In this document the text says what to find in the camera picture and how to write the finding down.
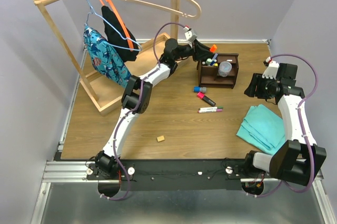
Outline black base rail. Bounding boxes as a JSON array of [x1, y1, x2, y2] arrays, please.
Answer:
[[86, 158, 274, 192]]

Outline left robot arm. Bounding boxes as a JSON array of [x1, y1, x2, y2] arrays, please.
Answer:
[[95, 38, 215, 179]]

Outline black garment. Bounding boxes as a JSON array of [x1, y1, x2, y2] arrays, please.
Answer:
[[101, 6, 139, 62]]

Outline pink cap white marker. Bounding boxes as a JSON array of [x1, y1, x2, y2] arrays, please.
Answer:
[[198, 109, 223, 113]]

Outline orange black highlighter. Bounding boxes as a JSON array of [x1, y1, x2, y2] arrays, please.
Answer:
[[210, 44, 217, 53]]

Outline mint green highlighter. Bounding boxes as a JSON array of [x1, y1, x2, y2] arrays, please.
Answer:
[[205, 59, 212, 65]]

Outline orange plastic hanger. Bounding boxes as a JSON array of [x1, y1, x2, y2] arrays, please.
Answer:
[[99, 0, 135, 52]]

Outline brown wooden desk organizer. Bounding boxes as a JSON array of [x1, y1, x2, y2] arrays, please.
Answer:
[[196, 53, 239, 89]]

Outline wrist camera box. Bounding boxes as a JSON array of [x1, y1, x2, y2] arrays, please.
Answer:
[[183, 26, 197, 44], [262, 57, 280, 80]]

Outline teal folded cloth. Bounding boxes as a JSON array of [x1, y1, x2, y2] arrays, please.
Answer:
[[236, 104, 285, 155]]

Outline green cap white marker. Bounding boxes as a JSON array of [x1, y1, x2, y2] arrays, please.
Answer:
[[199, 106, 223, 111]]

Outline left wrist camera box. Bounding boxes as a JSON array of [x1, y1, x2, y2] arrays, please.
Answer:
[[183, 26, 197, 44]]

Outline blue patterned shorts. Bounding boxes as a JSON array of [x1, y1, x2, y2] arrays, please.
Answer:
[[83, 25, 131, 88]]

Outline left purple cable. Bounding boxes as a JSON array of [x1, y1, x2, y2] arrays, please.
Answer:
[[98, 22, 190, 201]]

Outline purple cap white marker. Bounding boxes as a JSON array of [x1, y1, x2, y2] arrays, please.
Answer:
[[211, 53, 218, 64]]

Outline clear paperclip jar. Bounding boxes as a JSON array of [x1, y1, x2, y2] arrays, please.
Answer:
[[218, 61, 232, 77]]

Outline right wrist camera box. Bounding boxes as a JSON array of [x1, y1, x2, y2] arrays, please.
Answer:
[[262, 57, 280, 80]]

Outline light blue wire hanger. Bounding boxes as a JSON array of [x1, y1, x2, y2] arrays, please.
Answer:
[[73, 0, 143, 52]]

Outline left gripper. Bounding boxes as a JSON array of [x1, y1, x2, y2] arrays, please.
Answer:
[[172, 38, 211, 62]]

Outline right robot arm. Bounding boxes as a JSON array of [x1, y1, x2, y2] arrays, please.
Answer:
[[242, 59, 326, 186]]

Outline pink black highlighter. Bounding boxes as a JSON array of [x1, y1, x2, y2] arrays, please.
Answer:
[[197, 92, 216, 106]]

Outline wooden clothes rack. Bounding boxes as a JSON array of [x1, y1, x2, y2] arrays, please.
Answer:
[[29, 0, 185, 116]]

